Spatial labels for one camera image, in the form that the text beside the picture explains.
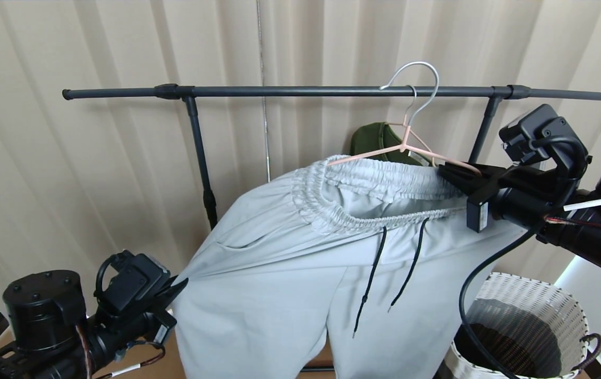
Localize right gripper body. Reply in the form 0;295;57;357
466;187;601;282

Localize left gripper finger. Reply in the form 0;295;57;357
155;277;189;314

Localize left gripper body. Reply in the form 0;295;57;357
87;310;177;373

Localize pale grey shorts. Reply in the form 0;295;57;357
171;154;530;379

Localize pink clothes hanger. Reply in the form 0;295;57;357
327;62;482;175
387;85;438;166

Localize green long-sleeved shirt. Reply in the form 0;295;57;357
350;122;432;166

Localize white laundry basket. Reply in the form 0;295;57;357
442;272;601;379

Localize black clothes rack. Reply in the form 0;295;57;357
62;83;601;373

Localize beige curtain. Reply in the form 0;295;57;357
0;0;601;327

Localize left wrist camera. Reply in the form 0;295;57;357
95;251;172;316

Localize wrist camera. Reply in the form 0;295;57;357
95;251;172;316
499;104;590;208

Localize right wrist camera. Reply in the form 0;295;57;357
499;104;590;208

